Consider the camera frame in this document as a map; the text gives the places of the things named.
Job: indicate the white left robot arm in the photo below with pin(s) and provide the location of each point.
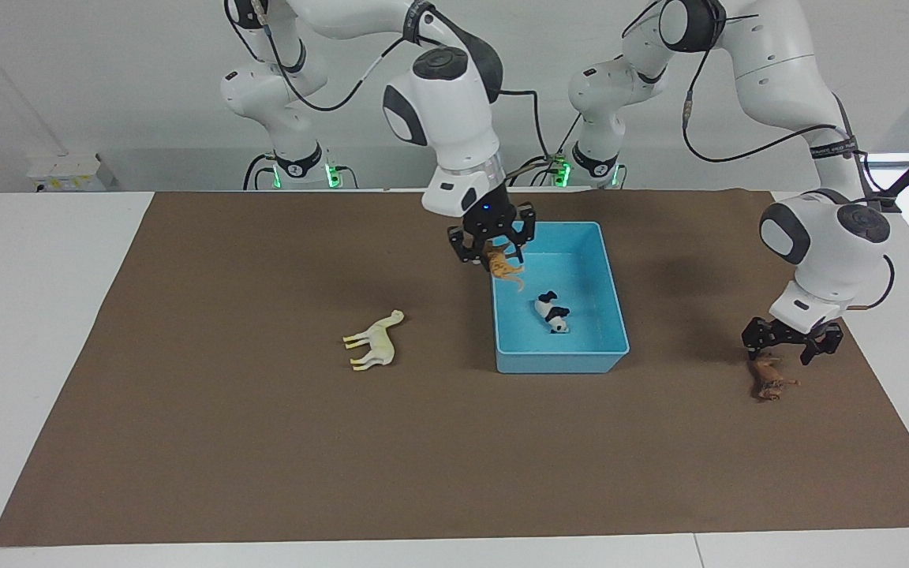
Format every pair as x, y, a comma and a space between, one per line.
786, 71

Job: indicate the cream alpaca toy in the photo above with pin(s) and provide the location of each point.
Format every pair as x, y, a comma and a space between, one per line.
382, 339

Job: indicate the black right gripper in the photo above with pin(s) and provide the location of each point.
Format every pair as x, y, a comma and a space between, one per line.
490, 217

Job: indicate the white power strip box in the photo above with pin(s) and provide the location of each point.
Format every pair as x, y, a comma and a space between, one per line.
68, 173

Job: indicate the brown lion toy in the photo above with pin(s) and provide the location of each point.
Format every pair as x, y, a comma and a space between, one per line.
770, 379

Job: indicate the brown paper table mat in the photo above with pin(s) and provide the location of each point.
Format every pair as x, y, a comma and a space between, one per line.
265, 442

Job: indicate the light blue storage box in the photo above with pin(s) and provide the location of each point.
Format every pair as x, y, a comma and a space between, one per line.
581, 359

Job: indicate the black and white panda toy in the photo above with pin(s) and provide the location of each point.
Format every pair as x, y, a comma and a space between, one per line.
555, 315

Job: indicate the green lit base connector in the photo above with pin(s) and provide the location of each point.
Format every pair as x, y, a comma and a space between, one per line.
561, 173
334, 175

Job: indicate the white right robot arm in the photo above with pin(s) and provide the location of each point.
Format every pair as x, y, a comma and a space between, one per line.
447, 118

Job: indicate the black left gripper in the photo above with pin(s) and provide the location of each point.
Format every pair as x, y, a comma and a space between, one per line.
798, 330

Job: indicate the orange striped tiger toy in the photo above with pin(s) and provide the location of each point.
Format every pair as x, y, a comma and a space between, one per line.
504, 268

